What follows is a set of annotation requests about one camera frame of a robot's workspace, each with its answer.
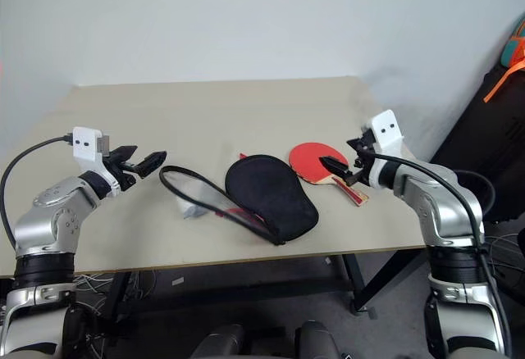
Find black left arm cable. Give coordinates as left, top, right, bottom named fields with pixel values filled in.
left=0, top=134, right=75, bottom=249

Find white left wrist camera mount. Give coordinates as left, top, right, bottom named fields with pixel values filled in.
left=72, top=126, right=123, bottom=194

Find large black bag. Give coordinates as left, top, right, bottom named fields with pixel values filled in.
left=428, top=58, right=525, bottom=225

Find grey white hang tag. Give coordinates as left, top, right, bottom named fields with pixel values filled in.
left=177, top=200, right=207, bottom=221

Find red mesh bag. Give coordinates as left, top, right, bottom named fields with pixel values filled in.
left=158, top=152, right=321, bottom=247

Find dark grey rounded shape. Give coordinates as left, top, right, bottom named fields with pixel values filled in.
left=294, top=319, right=342, bottom=359
left=191, top=323, right=248, bottom=359

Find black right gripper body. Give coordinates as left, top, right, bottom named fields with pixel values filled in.
left=347, top=127, right=378, bottom=187

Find black metal table frame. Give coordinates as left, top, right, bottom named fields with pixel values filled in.
left=108, top=248, right=428, bottom=320

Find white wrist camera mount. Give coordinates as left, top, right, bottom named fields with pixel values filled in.
left=365, top=109, right=406, bottom=190
left=72, top=126, right=123, bottom=194

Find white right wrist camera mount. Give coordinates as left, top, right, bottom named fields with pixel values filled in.
left=365, top=109, right=406, bottom=190

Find orange strap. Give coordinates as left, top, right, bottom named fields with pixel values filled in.
left=482, top=56, right=525, bottom=104

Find tangled floor cables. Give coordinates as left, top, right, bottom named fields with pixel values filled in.
left=482, top=225, right=525, bottom=297
left=72, top=271, right=126, bottom=297

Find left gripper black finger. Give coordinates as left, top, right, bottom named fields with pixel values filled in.
left=134, top=151, right=168, bottom=178
left=109, top=144, right=139, bottom=163

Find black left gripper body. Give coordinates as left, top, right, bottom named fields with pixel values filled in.
left=106, top=159, right=141, bottom=191

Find red table tennis paddle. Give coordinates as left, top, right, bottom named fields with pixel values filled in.
left=288, top=141, right=370, bottom=209

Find teal and orange object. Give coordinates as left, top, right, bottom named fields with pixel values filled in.
left=500, top=17, right=525, bottom=67

